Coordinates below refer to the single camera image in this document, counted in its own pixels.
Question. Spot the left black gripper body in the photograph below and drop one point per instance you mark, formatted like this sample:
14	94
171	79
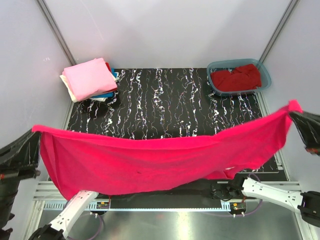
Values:
10	178

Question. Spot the bright pink t shirt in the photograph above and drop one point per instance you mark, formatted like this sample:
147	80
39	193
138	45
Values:
118	166

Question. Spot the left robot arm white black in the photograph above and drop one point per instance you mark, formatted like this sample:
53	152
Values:
58	228

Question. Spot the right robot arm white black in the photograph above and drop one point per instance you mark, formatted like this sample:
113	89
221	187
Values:
305	203

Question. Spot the folded cream t shirt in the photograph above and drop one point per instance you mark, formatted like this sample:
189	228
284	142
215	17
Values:
71	94

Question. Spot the dark red t shirt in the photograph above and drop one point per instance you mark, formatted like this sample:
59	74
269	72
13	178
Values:
242	78

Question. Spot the folded light pink t shirt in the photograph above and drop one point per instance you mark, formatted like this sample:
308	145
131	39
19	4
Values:
89	79

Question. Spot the teal plastic basin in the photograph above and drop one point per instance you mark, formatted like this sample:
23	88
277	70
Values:
231	65

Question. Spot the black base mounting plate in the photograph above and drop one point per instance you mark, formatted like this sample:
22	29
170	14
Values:
195	195

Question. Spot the folded blue t shirt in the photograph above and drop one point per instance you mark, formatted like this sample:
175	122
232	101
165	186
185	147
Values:
111	93

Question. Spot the folded red t shirt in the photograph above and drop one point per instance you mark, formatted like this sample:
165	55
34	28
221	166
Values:
108	66

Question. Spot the black marble pattern mat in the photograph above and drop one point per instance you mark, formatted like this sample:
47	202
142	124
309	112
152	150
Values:
155	103

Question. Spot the aluminium frame rail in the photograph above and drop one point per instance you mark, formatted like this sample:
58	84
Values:
47	196

